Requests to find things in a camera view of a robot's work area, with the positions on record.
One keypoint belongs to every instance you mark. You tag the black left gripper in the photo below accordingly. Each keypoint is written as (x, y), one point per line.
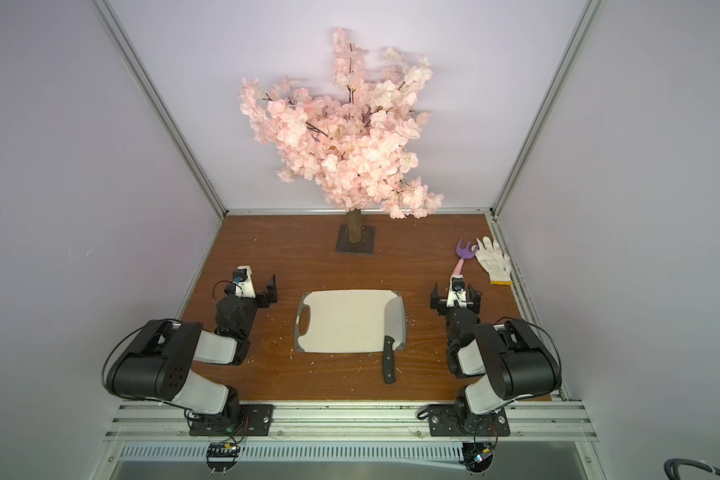
(270, 293)

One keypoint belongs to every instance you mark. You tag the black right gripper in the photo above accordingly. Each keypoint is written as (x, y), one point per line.
(456, 306)

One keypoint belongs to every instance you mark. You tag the black handled kitchen knife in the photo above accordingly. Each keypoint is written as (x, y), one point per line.
(390, 351)

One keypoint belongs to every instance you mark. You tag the white grey cutting board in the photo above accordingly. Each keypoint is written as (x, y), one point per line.
(350, 321)

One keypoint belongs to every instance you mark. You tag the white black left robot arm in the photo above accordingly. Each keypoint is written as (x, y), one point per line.
(155, 360)

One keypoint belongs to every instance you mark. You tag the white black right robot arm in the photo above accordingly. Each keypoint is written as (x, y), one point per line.
(506, 358)

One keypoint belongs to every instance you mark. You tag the right circuit board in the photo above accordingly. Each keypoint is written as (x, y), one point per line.
(477, 457)

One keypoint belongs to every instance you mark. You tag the circuit board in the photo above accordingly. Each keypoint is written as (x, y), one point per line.
(220, 457)
(477, 457)

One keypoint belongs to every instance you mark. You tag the left circuit board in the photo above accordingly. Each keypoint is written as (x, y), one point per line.
(220, 457)

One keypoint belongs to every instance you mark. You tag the purple pink garden fork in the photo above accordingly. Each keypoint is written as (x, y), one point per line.
(465, 250)

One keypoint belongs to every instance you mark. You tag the white work glove yellow cuff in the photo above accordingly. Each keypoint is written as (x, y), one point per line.
(494, 261)

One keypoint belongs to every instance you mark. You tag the pink cherry blossom tree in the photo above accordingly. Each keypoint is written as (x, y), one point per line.
(356, 149)

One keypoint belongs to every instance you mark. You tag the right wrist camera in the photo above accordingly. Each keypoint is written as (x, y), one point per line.
(457, 293)

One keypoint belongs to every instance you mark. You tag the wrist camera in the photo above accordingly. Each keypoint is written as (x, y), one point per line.
(242, 282)
(457, 293)

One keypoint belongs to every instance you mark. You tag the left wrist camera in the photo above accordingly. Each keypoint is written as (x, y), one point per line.
(242, 282)

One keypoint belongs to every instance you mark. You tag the dark metal tree base plate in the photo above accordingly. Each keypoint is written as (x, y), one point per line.
(364, 247)

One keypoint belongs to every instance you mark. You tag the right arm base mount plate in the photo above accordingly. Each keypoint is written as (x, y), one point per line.
(450, 420)

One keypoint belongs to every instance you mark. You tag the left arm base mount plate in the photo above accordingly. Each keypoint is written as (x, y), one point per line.
(238, 420)

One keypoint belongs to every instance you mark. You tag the aluminium front rail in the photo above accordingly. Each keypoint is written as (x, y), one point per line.
(356, 420)

